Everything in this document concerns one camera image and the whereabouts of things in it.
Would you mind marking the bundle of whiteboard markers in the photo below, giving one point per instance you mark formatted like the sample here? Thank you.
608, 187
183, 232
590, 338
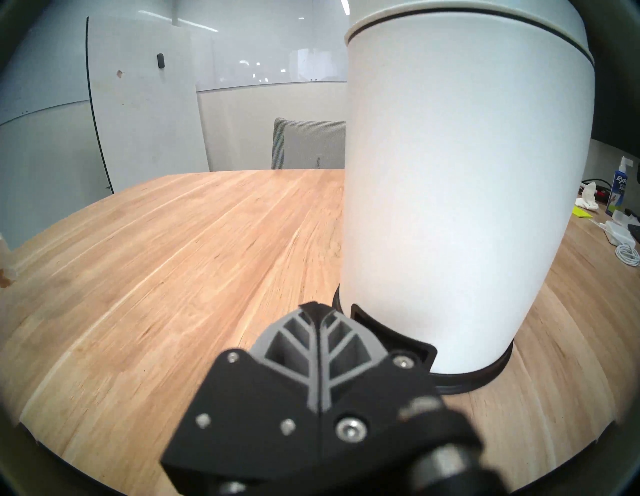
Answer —
602, 192

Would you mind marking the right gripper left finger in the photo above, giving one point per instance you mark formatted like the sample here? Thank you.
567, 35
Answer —
260, 425

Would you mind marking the glass wall board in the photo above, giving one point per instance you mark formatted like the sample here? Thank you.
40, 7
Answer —
260, 45

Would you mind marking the wall whiteboard with handwriting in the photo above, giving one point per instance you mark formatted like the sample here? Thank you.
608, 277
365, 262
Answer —
45, 85

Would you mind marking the grey mesh-back chair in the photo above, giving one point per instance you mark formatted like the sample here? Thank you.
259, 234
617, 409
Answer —
310, 145

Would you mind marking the white pedal trash can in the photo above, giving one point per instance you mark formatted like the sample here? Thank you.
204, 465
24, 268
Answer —
460, 175

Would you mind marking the large black wall screen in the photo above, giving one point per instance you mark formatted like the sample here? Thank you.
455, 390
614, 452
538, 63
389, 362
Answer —
617, 100

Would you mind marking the black keyboard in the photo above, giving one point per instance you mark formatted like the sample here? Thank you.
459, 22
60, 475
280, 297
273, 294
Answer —
634, 231

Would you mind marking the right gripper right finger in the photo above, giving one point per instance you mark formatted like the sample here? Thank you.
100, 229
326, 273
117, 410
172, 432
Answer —
380, 425

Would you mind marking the rolling whiteboard on stand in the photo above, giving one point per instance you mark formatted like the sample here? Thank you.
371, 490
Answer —
145, 110

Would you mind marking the small crumpled white tissue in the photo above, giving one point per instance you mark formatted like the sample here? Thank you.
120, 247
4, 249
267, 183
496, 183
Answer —
588, 197

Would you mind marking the yellow sticky notes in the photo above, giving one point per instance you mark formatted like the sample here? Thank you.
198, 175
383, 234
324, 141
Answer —
581, 213

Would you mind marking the flat white tissue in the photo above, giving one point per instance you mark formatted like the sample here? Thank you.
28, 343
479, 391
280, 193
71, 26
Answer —
625, 217

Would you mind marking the whiteboard cleaner spray bottle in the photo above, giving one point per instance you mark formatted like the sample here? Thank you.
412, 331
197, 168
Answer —
620, 192

